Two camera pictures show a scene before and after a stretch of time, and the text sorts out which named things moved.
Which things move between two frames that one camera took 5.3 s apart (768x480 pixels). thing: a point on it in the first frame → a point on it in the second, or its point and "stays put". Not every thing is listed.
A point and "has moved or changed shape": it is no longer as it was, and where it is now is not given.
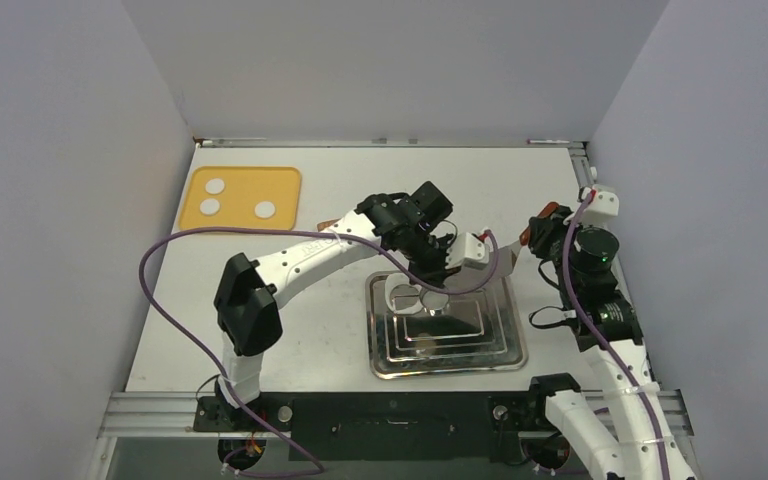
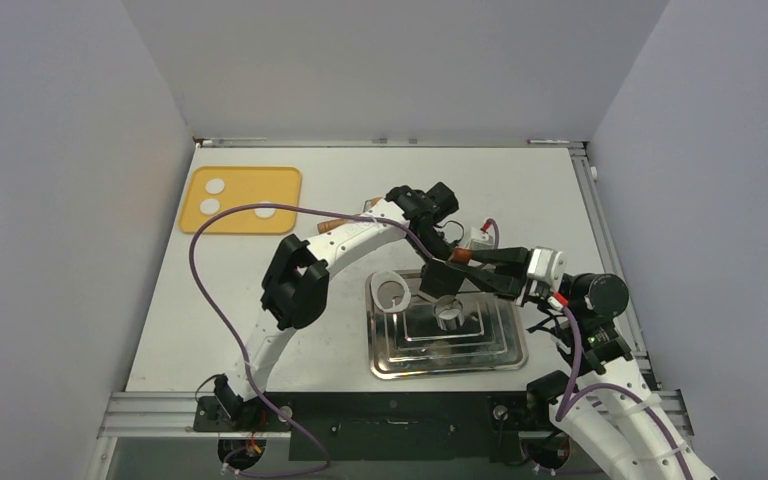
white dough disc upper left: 215,186 stays put
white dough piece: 402,297 → 388,276
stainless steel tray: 478,331 stays put
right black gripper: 543,228 → 507,277
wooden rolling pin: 322,225 stays put
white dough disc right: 264,209 stays put
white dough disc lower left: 209,206 stays put
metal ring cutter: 435,302 has moved or changed shape
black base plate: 389,426 stays put
